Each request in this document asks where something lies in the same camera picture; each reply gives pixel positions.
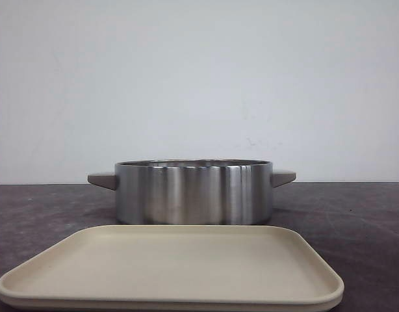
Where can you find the cream rectangular tray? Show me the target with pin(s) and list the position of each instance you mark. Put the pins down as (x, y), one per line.
(175, 268)

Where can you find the stainless steel steamer pot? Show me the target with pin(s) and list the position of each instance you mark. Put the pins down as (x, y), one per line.
(199, 191)

